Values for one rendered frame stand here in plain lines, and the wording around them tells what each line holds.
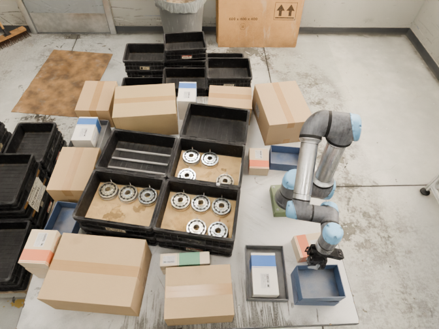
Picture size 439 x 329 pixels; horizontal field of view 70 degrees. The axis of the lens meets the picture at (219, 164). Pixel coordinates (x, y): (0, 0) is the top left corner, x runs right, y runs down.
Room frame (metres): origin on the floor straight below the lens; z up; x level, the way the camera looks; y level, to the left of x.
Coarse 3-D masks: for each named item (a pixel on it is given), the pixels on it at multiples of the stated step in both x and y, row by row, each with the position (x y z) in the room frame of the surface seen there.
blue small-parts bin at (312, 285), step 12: (336, 264) 0.52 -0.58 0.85; (300, 276) 0.48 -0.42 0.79; (312, 276) 0.48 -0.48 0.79; (324, 276) 0.48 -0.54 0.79; (336, 276) 0.48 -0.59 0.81; (300, 288) 0.40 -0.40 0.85; (312, 288) 0.42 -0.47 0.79; (324, 288) 0.43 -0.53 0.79; (336, 288) 0.43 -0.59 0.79; (300, 300) 0.36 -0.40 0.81; (312, 300) 0.36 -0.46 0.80; (324, 300) 0.37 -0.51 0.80; (336, 300) 0.37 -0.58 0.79
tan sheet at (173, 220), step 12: (168, 204) 0.81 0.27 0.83; (168, 216) 0.74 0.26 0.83; (180, 216) 0.74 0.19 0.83; (192, 216) 0.75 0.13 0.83; (204, 216) 0.75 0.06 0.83; (216, 216) 0.75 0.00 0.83; (228, 216) 0.76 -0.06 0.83; (168, 228) 0.67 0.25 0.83; (180, 228) 0.67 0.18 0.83; (228, 228) 0.69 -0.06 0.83
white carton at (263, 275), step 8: (256, 256) 0.56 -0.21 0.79; (264, 256) 0.57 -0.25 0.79; (272, 256) 0.57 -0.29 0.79; (256, 264) 0.52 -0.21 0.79; (264, 264) 0.52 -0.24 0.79; (272, 264) 0.52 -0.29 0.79; (256, 272) 0.48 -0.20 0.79; (264, 272) 0.48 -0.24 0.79; (272, 272) 0.49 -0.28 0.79; (256, 280) 0.45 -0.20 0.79; (264, 280) 0.45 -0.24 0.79; (272, 280) 0.45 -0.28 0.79; (256, 288) 0.41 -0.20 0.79; (264, 288) 0.41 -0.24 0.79; (272, 288) 0.41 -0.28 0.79; (256, 296) 0.38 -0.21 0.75; (264, 296) 0.38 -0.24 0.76; (272, 296) 0.38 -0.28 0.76
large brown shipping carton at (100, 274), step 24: (72, 240) 0.56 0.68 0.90; (96, 240) 0.56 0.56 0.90; (120, 240) 0.57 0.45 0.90; (144, 240) 0.57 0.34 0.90; (72, 264) 0.44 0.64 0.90; (96, 264) 0.45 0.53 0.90; (120, 264) 0.45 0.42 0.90; (144, 264) 0.49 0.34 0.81; (48, 288) 0.34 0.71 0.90; (72, 288) 0.34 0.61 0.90; (96, 288) 0.35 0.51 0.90; (120, 288) 0.35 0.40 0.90; (144, 288) 0.41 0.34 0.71; (96, 312) 0.29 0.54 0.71; (120, 312) 0.28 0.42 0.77
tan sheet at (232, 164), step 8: (200, 160) 1.12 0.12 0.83; (224, 160) 1.13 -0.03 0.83; (232, 160) 1.13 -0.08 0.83; (240, 160) 1.13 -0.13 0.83; (184, 168) 1.05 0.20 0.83; (192, 168) 1.06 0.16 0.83; (200, 168) 1.06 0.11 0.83; (208, 168) 1.06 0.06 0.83; (216, 168) 1.06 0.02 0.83; (224, 168) 1.07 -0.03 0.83; (232, 168) 1.07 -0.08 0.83; (176, 176) 0.99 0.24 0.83; (200, 176) 1.00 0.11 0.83; (208, 176) 1.01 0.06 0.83; (216, 176) 1.01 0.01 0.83; (232, 176) 1.01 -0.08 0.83
